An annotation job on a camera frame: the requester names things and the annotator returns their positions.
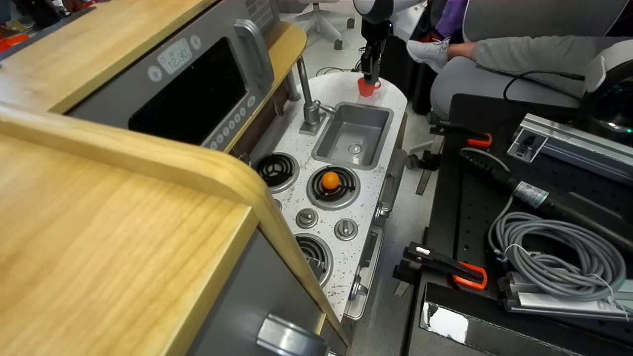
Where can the orange ball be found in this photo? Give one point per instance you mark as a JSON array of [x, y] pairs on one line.
[[330, 181]]

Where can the shiny reflective sheet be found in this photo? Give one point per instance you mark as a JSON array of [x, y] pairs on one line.
[[445, 321]]

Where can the grey toy faucet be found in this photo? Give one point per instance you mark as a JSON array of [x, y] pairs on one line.
[[309, 109]]

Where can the white speckled toy counter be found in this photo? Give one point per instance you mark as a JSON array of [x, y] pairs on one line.
[[293, 141]]

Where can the grey toy sink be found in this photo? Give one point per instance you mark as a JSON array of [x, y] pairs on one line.
[[352, 135]]

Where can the red plastic object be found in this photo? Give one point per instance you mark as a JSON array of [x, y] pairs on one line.
[[12, 42]]

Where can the orange cup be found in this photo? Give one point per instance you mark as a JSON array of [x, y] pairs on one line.
[[368, 90]]

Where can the wooden toy kitchen shelf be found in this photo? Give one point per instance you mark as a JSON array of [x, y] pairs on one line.
[[79, 52]]

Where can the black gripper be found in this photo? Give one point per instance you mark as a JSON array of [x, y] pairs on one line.
[[376, 38]]

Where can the white sneaker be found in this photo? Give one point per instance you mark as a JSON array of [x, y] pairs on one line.
[[427, 54]]

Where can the grey round toy knob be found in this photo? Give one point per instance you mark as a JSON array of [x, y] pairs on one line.
[[346, 230], [307, 218]]

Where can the black coil toy burner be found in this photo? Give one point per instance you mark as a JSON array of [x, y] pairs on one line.
[[314, 258], [275, 171], [332, 194]]

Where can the black flat panel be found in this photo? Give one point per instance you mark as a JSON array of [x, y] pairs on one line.
[[526, 333]]

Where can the long aluminium extrusion bar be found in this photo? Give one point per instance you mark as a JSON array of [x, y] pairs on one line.
[[580, 149]]

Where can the short aluminium extrusion bar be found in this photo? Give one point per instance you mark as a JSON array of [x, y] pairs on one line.
[[560, 299]]

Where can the person in grey trousers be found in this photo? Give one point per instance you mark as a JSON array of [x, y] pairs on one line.
[[520, 56]]

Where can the black perforated pegboard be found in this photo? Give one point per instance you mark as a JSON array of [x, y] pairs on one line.
[[467, 210]]

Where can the white swivel chair base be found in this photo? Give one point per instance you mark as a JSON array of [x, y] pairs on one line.
[[322, 22]]

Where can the grey office chair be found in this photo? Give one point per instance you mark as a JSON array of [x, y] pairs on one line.
[[540, 16]]

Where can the wooden toy kitchen cabinet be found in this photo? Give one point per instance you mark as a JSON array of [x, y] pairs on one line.
[[105, 244]]

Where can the grey toy microwave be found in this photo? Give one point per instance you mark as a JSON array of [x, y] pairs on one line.
[[190, 100]]

